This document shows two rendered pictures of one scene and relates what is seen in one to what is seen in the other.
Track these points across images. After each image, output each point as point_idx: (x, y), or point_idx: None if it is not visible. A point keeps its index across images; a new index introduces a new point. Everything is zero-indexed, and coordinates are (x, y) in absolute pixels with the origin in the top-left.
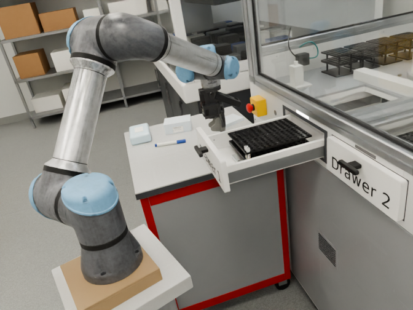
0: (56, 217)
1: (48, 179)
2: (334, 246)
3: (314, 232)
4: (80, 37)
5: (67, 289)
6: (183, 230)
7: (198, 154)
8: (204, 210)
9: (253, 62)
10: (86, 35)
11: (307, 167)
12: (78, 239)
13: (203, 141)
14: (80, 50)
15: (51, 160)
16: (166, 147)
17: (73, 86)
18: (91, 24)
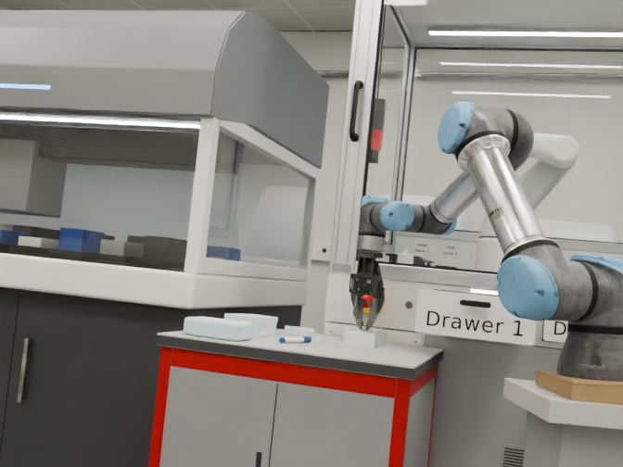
0: (590, 296)
1: (558, 254)
2: None
3: (490, 455)
4: (492, 119)
5: (604, 403)
6: (409, 457)
7: (488, 303)
8: (417, 424)
9: (354, 244)
10: (500, 119)
11: (487, 359)
12: (614, 322)
13: (460, 297)
14: (502, 132)
15: (537, 236)
16: (298, 344)
17: (506, 165)
18: (500, 110)
